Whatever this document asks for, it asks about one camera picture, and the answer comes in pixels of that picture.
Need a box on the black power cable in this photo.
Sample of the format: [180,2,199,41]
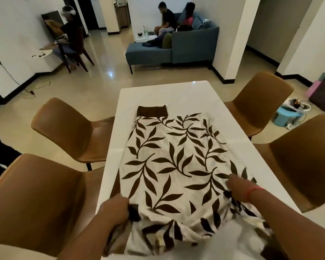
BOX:
[0,60,52,99]

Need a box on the black cloth item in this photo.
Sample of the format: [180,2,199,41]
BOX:
[0,129,23,187]

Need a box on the person's right hand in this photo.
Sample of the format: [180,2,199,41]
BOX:
[225,174,257,203]

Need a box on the white brown leaf print garment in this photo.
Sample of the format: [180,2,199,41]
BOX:
[103,105,287,260]

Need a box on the light blue plastic stool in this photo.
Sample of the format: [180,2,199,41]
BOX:
[272,98,313,130]

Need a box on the red wrist bracelet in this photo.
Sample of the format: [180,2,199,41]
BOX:
[246,187,265,202]

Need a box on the blue corner sofa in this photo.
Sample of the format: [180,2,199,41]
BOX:
[125,12,220,75]

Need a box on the pink plastic item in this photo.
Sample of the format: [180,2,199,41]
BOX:
[305,80,322,99]

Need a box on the person's left hand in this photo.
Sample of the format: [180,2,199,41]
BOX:
[97,193,130,228]

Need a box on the white low table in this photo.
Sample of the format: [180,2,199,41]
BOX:
[133,31,159,43]

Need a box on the olive green cushion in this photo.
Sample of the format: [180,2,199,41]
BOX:
[161,32,173,49]

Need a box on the person's left forearm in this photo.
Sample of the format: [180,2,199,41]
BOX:
[57,212,125,260]

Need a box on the person's right forearm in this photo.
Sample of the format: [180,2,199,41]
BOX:
[246,187,325,260]

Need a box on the brown moulded chair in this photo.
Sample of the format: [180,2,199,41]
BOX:
[31,97,116,171]
[0,154,107,258]
[253,114,325,213]
[224,71,294,140]

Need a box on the dark wooden chair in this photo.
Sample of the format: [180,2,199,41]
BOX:
[56,25,95,73]

